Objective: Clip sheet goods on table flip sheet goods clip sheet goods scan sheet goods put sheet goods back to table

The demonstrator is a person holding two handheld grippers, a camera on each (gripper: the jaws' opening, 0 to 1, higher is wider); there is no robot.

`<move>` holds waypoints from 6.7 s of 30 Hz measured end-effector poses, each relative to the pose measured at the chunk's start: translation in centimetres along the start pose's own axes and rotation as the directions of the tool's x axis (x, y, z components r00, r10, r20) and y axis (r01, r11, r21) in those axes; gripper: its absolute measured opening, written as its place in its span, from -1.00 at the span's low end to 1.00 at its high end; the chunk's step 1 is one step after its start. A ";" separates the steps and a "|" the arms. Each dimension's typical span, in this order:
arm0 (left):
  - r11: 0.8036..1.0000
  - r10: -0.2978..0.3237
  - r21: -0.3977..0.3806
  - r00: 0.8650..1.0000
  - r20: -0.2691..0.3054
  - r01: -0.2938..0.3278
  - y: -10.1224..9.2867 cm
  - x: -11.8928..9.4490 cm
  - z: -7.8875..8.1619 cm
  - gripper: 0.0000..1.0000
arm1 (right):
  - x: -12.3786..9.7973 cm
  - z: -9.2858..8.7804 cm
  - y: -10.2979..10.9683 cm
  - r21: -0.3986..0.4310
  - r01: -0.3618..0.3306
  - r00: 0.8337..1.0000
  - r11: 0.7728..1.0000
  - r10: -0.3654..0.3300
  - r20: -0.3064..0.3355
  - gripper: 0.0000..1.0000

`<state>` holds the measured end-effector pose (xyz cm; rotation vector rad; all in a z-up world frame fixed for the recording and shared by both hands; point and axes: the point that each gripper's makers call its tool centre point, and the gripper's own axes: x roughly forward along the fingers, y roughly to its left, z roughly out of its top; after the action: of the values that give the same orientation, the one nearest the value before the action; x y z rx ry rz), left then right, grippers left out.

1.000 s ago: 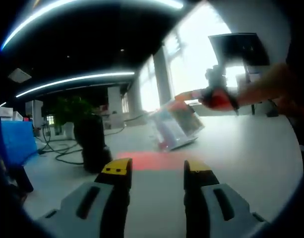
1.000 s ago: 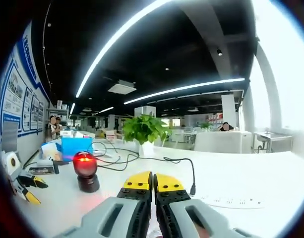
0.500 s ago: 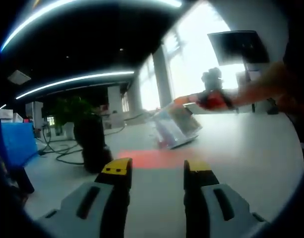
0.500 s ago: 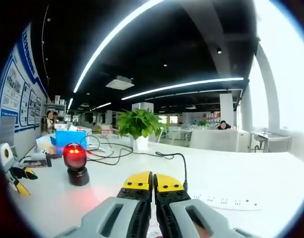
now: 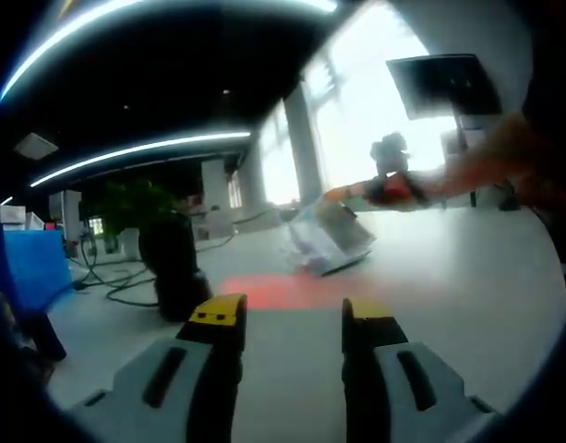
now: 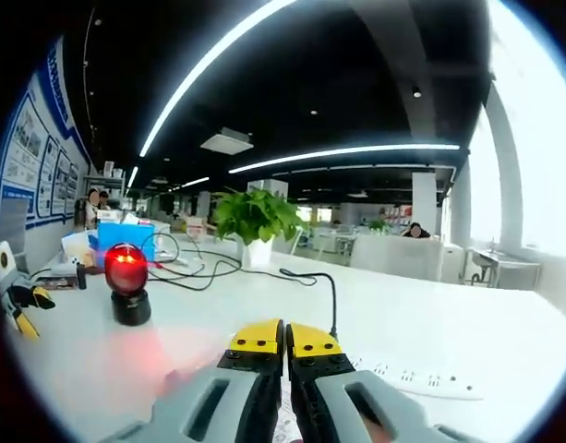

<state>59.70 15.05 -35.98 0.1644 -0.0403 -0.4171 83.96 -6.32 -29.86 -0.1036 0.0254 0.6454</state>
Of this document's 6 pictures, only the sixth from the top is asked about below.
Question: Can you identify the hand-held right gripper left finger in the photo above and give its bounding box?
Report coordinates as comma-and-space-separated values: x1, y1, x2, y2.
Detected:
99, 317, 287, 443

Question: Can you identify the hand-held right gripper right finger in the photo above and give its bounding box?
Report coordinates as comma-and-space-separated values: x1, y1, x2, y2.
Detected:
285, 321, 477, 443

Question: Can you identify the flat dark printed carton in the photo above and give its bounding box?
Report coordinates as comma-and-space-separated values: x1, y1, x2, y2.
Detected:
34, 274, 78, 291

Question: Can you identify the white blue plastic bag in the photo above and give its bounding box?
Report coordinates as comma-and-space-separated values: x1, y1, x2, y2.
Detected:
60, 229, 100, 269

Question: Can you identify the black barcode scanner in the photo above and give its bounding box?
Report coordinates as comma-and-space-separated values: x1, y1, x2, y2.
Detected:
102, 242, 153, 328

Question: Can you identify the white power strip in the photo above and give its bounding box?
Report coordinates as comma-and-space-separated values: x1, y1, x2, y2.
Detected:
350, 353, 486, 401

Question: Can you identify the blue plastic box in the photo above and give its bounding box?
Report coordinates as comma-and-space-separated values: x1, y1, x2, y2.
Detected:
96, 221, 158, 269

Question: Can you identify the white storage shelf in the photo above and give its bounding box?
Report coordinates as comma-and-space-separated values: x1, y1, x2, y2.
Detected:
85, 160, 126, 195

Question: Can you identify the white desk partition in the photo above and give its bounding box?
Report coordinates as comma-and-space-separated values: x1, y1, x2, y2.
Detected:
350, 233, 446, 281

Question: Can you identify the steel sink counter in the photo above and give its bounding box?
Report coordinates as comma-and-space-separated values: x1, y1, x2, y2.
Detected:
465, 245, 543, 291

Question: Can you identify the white ceiling air vent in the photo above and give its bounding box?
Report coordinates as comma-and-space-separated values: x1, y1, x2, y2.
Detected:
199, 126, 256, 154

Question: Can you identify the white ceiling light strip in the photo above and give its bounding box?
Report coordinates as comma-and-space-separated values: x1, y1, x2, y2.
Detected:
227, 144, 462, 175
138, 0, 297, 158

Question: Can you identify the black power strip cord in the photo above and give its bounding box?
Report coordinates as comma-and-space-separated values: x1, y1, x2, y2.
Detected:
279, 266, 340, 341

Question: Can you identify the blue white wall poster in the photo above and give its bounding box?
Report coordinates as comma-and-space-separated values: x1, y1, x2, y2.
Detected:
0, 35, 93, 232

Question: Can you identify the black scanner cable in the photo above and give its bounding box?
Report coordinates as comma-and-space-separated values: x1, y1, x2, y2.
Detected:
142, 229, 320, 293

